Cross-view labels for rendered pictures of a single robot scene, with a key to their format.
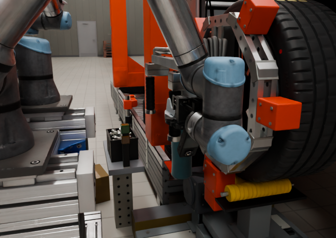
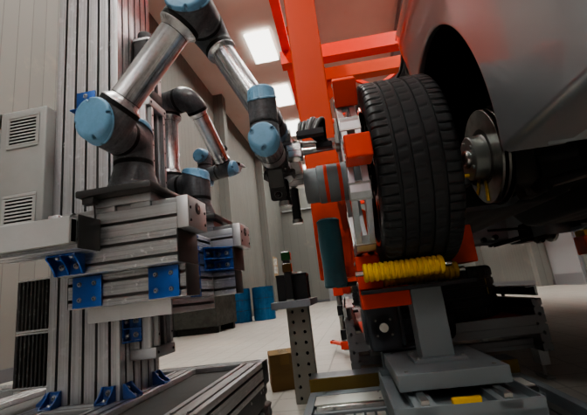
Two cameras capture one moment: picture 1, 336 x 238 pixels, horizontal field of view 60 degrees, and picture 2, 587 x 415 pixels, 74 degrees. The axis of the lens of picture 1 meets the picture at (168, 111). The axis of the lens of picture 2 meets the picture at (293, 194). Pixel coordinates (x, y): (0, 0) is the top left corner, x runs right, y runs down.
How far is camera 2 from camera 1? 81 cm
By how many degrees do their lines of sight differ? 35
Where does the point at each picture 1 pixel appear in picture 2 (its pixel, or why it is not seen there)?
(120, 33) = not seen: hidden behind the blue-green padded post
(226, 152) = (255, 138)
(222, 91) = (253, 103)
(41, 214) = (151, 227)
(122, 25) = not seen: hidden behind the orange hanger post
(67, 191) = (169, 209)
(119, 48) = not seen: hidden behind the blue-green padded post
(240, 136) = (265, 126)
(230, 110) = (259, 114)
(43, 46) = (201, 173)
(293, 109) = (361, 137)
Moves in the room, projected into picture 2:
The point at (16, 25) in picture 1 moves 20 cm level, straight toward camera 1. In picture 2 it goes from (135, 89) to (107, 44)
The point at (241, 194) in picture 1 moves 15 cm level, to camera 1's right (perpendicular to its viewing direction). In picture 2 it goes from (376, 269) to (426, 262)
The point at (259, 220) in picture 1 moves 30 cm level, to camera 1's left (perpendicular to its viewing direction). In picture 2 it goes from (431, 328) to (341, 335)
